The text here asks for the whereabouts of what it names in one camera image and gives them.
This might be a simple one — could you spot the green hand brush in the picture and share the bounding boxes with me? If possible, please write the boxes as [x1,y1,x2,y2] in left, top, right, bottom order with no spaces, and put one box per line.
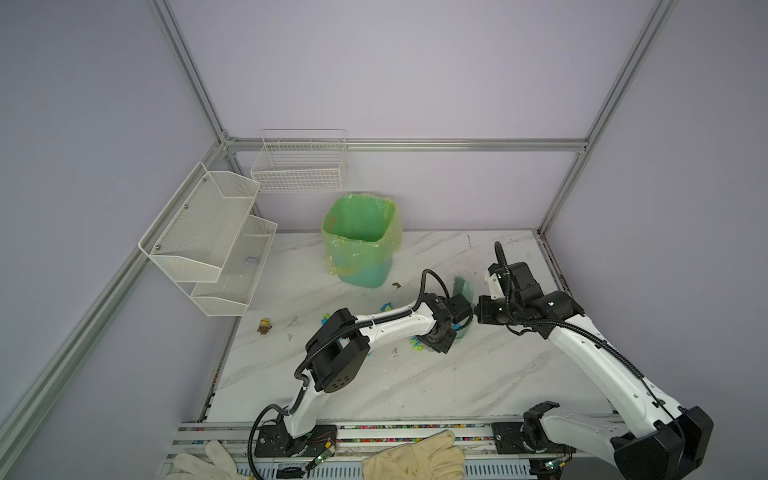
[452,276,474,304]

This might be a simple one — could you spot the green plastic dustpan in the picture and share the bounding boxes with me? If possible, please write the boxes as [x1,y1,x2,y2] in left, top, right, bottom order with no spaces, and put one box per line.
[452,318,473,341]

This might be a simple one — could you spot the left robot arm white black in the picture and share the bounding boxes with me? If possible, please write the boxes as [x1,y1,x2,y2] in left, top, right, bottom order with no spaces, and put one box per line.
[282,293,472,439]

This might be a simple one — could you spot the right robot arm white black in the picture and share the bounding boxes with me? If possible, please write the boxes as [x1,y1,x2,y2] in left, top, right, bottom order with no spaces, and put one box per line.
[475,261,714,479]

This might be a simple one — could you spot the blue green scrap centre bottom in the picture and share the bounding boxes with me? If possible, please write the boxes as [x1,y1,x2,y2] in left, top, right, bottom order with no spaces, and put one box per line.
[410,337,424,351]

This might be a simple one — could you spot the green trash bin with bag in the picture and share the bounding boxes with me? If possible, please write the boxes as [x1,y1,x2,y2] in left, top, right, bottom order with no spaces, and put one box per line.
[321,193,403,289]

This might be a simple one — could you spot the beige work glove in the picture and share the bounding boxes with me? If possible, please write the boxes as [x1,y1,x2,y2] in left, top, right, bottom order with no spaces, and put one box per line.
[362,430,465,480]

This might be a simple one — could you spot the small yellow toy figure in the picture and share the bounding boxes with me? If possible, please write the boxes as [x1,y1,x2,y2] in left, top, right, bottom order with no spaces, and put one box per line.
[257,319,272,335]

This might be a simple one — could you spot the lower white mesh shelf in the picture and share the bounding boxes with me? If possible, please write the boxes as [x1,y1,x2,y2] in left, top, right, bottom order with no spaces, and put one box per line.
[191,215,278,317]

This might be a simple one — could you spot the white mesh shelf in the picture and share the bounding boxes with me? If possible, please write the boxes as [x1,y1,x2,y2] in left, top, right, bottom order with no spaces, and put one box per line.
[191,215,278,317]
[138,163,260,283]

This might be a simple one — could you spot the upper white mesh shelf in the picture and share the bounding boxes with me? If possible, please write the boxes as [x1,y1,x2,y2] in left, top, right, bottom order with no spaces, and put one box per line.
[138,163,260,283]

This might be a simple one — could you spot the white work glove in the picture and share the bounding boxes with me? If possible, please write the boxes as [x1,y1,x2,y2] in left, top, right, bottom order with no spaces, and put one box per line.
[165,440,251,480]

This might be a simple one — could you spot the black corrugated cable left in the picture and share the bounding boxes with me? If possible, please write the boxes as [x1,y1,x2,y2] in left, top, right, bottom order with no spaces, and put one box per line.
[247,268,451,480]

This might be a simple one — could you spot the black corrugated cable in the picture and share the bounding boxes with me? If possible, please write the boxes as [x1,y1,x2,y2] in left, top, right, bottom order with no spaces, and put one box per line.
[247,268,451,480]
[493,241,676,421]

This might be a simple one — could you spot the black corrugated cable right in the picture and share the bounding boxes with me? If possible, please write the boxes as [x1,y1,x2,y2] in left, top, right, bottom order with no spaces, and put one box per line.
[493,241,676,421]

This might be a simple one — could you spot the aluminium rail front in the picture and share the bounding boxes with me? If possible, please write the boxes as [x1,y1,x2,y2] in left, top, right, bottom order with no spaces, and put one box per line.
[161,415,664,463]

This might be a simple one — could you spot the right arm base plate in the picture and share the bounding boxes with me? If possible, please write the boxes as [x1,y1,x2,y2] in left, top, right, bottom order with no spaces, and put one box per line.
[491,421,576,455]

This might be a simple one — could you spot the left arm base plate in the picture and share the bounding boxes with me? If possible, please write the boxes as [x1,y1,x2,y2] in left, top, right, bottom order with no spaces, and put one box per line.
[253,424,338,459]

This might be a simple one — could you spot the white wire basket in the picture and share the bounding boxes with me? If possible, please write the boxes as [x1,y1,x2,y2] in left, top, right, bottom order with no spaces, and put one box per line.
[250,129,348,194]

